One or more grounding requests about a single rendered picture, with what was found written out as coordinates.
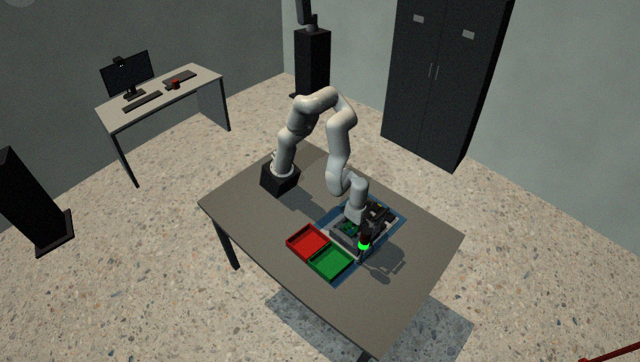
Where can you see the red bin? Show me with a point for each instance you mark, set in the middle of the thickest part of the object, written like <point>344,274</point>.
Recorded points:
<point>306,241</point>

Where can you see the green circuit board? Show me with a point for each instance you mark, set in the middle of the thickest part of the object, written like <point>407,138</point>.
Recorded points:
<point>350,228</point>

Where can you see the green bin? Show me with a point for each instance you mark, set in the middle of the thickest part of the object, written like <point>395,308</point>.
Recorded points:
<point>332,260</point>

